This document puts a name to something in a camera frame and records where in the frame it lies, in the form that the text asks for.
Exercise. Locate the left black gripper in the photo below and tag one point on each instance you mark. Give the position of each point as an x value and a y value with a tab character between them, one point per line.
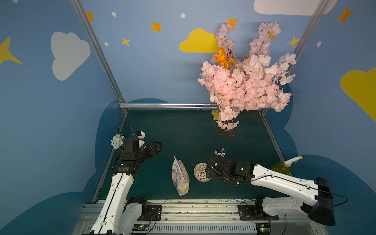
145	151

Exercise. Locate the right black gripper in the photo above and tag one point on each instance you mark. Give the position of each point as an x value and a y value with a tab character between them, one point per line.
216	170

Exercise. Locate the white patterned breakfast bowl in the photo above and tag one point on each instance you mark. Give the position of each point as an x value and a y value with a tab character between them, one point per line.
200	172

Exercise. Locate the clear plastic oats bag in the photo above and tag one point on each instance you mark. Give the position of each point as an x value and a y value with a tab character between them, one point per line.
180	177

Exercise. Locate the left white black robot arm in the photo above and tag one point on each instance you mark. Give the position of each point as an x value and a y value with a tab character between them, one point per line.
118	216

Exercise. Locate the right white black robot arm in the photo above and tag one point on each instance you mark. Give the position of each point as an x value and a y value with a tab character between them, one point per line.
313	198

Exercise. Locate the white flower in beige pot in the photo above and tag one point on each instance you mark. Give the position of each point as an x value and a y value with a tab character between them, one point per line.
117	141

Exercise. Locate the yellow work glove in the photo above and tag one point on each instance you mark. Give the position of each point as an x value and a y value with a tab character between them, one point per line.
216	114

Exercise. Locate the green spray bottle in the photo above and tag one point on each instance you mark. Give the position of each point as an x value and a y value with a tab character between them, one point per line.
285	167

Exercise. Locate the left electronics board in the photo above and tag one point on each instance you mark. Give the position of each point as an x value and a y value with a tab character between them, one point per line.
140	228

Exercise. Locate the electronics board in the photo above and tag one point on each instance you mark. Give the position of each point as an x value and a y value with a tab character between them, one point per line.
263	229
140	228

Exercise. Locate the right electronics board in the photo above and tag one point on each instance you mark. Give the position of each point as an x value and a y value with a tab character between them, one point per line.
263	229

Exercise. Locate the pink cherry blossom tree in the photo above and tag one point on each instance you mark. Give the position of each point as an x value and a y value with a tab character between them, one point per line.
247	84

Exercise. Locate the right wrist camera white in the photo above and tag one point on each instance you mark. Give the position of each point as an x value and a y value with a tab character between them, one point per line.
220	152

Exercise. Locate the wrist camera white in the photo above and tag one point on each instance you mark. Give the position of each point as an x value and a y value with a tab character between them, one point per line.
141	138
220	152

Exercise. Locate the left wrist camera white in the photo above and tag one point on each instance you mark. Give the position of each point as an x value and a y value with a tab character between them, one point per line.
141	138

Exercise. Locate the brown tree base plate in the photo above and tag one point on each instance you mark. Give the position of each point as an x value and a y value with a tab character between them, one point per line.
226	132

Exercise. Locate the aluminium back rail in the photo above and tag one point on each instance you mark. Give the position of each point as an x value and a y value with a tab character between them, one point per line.
185	106

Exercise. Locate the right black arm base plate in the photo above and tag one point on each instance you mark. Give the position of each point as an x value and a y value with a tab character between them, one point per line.
248	213

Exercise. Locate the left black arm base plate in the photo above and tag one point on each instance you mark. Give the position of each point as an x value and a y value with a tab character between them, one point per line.
151	212

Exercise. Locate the aluminium front rail frame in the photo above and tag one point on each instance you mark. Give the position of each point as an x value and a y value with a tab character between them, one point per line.
221	217

